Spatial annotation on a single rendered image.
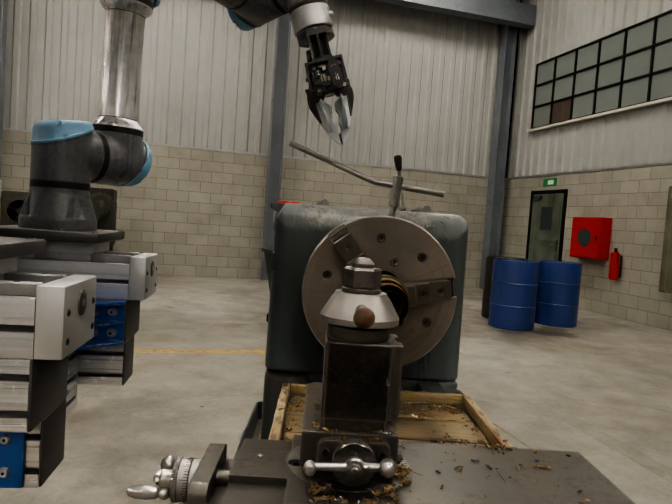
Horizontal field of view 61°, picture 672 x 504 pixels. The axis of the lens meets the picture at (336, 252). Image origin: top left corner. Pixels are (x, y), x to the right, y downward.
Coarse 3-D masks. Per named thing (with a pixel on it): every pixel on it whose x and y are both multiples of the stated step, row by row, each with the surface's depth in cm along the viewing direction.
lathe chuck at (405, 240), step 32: (352, 224) 114; (384, 224) 114; (320, 256) 114; (384, 256) 115; (416, 256) 115; (320, 288) 115; (320, 320) 115; (416, 320) 115; (448, 320) 116; (416, 352) 116
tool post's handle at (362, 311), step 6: (360, 306) 53; (366, 306) 54; (360, 312) 50; (366, 312) 50; (372, 312) 50; (354, 318) 50; (360, 318) 50; (366, 318) 50; (372, 318) 50; (360, 324) 50; (366, 324) 50; (372, 324) 50
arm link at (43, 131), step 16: (32, 128) 117; (48, 128) 114; (64, 128) 115; (80, 128) 117; (32, 144) 116; (48, 144) 114; (64, 144) 115; (80, 144) 117; (96, 144) 121; (32, 160) 116; (48, 160) 115; (64, 160) 115; (80, 160) 118; (96, 160) 121; (32, 176) 116; (48, 176) 115; (64, 176) 116; (80, 176) 118; (96, 176) 124
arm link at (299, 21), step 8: (304, 8) 104; (312, 8) 104; (320, 8) 105; (328, 8) 108; (296, 16) 105; (304, 16) 105; (312, 16) 104; (320, 16) 105; (328, 16) 106; (296, 24) 106; (304, 24) 105; (312, 24) 105; (320, 24) 105; (328, 24) 106; (296, 32) 107
